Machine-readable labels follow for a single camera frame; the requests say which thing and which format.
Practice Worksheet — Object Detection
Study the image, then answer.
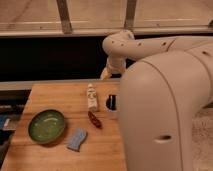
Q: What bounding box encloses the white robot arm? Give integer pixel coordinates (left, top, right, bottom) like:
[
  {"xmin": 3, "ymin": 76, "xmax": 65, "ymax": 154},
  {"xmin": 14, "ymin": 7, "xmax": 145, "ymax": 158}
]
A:
[{"xmin": 101, "ymin": 30, "xmax": 213, "ymax": 171}]

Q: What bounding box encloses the white cup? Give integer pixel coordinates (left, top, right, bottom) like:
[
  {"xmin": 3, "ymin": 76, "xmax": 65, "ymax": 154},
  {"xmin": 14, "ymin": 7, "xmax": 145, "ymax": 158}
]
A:
[{"xmin": 106, "ymin": 94, "xmax": 117, "ymax": 111}]

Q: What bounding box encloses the white tube bottle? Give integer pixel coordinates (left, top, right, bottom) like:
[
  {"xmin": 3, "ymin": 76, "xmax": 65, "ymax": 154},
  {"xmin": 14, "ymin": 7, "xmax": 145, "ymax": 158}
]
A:
[{"xmin": 87, "ymin": 84, "xmax": 98, "ymax": 112}]

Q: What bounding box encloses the red chili pepper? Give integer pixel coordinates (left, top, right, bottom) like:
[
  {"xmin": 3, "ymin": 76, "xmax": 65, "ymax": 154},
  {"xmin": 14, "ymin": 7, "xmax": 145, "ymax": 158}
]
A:
[{"xmin": 88, "ymin": 111, "xmax": 102, "ymax": 129}]

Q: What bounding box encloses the blue sponge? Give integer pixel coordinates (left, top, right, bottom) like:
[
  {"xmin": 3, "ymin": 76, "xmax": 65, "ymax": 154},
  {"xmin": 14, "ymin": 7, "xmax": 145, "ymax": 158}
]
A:
[{"xmin": 67, "ymin": 128, "xmax": 87, "ymax": 152}]

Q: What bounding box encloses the green ceramic bowl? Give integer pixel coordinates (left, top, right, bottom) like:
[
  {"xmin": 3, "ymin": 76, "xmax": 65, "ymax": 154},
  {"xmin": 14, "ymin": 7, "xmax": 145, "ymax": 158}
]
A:
[{"xmin": 28, "ymin": 109, "xmax": 66, "ymax": 144}]

